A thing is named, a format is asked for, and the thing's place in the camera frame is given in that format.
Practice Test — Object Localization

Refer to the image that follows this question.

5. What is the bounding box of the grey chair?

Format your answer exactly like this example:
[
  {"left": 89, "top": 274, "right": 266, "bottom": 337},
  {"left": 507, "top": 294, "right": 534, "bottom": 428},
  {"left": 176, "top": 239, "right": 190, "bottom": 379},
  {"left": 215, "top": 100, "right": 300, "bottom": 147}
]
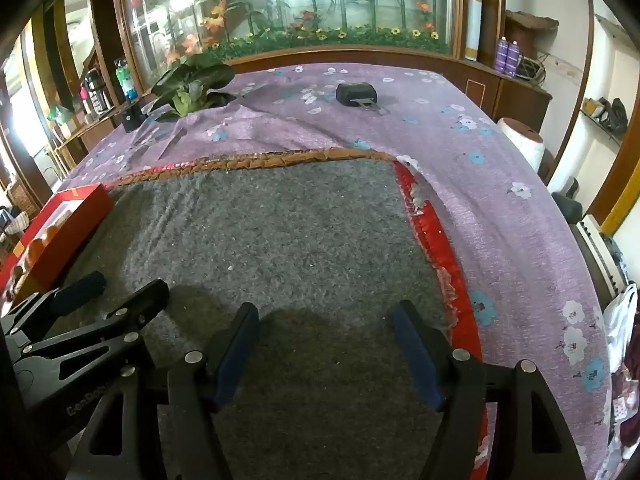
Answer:
[{"left": 550, "top": 177, "right": 583, "bottom": 223}]

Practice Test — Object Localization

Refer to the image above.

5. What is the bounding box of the black thermos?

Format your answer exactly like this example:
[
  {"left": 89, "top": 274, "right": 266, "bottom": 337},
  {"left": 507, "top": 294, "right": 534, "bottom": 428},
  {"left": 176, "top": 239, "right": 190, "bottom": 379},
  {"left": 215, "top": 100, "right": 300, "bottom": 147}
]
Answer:
[{"left": 82, "top": 70, "right": 113, "bottom": 113}]

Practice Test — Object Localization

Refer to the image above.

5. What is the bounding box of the white garment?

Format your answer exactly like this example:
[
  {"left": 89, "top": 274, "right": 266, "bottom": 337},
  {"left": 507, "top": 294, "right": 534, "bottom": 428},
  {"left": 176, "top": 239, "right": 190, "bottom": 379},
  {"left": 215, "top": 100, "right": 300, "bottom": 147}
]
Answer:
[{"left": 600, "top": 282, "right": 640, "bottom": 376}]

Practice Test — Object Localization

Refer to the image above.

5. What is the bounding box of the cardboard box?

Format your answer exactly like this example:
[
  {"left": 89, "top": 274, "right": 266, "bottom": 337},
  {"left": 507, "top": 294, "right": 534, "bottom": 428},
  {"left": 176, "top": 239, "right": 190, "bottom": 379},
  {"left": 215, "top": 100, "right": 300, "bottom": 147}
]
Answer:
[{"left": 505, "top": 10, "right": 560, "bottom": 35}]

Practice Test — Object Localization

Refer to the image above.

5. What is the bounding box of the small black device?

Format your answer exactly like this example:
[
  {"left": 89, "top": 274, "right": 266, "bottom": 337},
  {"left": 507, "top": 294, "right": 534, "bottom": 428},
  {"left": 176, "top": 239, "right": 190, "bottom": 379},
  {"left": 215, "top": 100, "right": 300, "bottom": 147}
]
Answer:
[{"left": 121, "top": 102, "right": 144, "bottom": 133}]

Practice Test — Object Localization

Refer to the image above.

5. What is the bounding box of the grey felt mat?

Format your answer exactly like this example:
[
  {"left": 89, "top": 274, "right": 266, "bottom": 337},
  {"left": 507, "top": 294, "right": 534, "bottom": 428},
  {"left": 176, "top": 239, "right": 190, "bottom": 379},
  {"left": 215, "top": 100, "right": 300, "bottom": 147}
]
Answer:
[{"left": 50, "top": 147, "right": 488, "bottom": 480}]

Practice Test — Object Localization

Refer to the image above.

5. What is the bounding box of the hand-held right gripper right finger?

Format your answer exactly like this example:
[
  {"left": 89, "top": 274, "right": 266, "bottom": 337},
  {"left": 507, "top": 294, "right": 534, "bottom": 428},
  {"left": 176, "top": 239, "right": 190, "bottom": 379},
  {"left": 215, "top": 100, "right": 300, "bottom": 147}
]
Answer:
[{"left": 391, "top": 299, "right": 587, "bottom": 480}]

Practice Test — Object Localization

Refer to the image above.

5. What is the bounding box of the wooden side counter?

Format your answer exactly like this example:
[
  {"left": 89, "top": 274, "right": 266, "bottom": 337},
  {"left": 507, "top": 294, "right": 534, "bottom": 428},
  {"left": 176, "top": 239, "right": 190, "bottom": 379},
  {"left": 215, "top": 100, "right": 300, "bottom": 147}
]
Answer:
[{"left": 50, "top": 97, "right": 126, "bottom": 173}]

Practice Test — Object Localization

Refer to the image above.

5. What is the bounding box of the black key fob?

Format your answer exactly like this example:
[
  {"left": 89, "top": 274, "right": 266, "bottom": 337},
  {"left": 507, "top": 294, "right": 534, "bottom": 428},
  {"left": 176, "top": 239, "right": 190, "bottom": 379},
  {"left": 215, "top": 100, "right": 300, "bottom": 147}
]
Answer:
[{"left": 335, "top": 81, "right": 391, "bottom": 115}]

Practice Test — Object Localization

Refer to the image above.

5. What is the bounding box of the green plastic bottle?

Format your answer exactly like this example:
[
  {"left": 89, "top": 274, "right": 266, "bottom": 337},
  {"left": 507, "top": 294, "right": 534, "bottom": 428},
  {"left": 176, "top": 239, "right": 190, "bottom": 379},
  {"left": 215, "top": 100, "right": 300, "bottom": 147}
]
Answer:
[{"left": 115, "top": 59, "right": 138, "bottom": 103}]

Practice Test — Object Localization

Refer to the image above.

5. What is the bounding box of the wooden cabinet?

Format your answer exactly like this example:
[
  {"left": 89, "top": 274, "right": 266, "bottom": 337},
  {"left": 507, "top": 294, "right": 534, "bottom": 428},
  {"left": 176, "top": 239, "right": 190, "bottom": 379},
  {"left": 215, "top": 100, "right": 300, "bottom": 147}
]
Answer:
[{"left": 450, "top": 57, "right": 553, "bottom": 133}]

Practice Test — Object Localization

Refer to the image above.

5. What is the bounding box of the green bag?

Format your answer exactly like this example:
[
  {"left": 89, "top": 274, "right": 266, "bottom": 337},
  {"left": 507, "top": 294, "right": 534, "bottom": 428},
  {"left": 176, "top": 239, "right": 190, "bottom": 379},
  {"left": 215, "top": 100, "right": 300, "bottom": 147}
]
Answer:
[{"left": 47, "top": 104, "right": 76, "bottom": 127}]

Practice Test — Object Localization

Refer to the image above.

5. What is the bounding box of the floral glass partition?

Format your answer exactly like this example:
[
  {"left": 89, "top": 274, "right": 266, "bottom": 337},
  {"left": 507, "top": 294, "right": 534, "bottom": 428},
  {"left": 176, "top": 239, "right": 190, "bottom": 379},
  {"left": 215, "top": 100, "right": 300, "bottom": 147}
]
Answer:
[{"left": 112, "top": 0, "right": 466, "bottom": 63}]

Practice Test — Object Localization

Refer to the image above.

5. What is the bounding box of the green potted plant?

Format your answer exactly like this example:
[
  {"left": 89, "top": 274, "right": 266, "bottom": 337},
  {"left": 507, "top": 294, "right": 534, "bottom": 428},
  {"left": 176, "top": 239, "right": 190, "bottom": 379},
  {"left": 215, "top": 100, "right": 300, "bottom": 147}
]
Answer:
[{"left": 150, "top": 52, "right": 236, "bottom": 121}]

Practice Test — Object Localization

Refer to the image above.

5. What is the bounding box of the wall shelf with shoes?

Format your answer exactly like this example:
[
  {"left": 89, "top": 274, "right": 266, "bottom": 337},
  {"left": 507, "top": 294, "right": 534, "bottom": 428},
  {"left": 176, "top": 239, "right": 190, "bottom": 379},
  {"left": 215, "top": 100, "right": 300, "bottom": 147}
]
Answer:
[{"left": 580, "top": 95, "right": 632, "bottom": 147}]

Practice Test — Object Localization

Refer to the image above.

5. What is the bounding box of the white rolled scroll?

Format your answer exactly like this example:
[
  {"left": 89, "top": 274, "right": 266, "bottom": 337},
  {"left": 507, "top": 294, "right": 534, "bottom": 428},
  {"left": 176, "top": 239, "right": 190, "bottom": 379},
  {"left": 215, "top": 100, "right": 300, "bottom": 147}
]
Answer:
[{"left": 462, "top": 0, "right": 485, "bottom": 62}]

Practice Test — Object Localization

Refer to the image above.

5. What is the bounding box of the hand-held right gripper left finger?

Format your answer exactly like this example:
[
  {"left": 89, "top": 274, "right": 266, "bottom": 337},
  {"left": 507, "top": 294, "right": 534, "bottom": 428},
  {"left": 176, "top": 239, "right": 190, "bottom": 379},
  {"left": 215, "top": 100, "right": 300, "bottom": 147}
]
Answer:
[{"left": 65, "top": 302, "right": 260, "bottom": 480}]

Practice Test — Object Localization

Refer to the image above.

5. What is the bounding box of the purple floral bedsheet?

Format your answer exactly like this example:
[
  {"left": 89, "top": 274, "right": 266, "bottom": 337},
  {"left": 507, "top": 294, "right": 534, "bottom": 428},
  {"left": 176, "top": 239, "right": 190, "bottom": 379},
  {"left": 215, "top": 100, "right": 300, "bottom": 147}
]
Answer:
[{"left": 65, "top": 62, "right": 615, "bottom": 480}]

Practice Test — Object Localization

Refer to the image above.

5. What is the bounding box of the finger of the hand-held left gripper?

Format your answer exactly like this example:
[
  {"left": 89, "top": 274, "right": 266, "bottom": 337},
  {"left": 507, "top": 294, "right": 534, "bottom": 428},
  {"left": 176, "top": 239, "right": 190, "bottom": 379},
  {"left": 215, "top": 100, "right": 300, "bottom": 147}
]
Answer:
[
  {"left": 0, "top": 271, "right": 107, "bottom": 333},
  {"left": 11, "top": 279, "right": 171, "bottom": 385}
]

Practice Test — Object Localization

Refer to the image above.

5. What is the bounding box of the red gift box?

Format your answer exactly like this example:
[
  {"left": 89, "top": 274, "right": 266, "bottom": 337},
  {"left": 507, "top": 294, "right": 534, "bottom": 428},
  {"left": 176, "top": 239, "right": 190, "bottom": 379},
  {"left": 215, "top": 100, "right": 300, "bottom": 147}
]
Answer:
[{"left": 0, "top": 183, "right": 116, "bottom": 306}]

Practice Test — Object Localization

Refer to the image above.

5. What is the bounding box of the white paper roll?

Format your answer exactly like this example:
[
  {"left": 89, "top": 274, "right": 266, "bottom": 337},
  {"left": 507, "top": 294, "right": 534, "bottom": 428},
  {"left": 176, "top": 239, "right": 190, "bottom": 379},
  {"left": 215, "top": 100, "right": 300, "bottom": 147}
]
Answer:
[{"left": 496, "top": 117, "right": 546, "bottom": 173}]

